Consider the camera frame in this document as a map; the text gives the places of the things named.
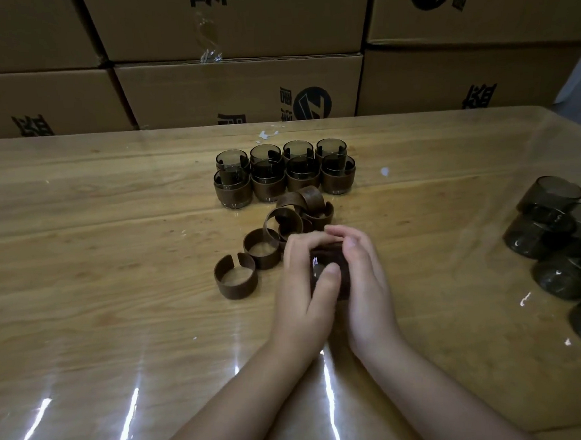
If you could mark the person's left hand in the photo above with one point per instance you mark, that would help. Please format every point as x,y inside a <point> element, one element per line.
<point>300,305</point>

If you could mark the person's right hand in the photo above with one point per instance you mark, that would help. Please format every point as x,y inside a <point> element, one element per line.
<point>372,310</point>

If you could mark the smoky tinted glass cup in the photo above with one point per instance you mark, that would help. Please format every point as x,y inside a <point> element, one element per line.
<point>232,177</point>
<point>298,145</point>
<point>268,168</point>
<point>231,154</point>
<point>265,150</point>
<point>303,164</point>
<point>330,143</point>
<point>324,254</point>
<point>337,163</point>

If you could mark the pile of brown sleeve rings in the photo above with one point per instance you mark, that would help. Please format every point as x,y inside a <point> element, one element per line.
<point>313,196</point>

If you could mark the cluster of smoky glass cups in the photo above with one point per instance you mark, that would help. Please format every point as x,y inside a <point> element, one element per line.
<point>542,241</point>

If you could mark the person's right forearm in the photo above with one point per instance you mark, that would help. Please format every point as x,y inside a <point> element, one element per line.
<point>439,399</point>

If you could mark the person's left forearm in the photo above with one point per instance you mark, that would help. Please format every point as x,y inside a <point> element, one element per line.
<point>243,407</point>

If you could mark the white paper scrap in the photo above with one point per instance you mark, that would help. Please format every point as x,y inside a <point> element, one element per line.
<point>264,135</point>

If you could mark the stack of brown cardboard boxes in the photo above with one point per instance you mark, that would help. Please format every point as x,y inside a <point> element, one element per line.
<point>243,87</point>

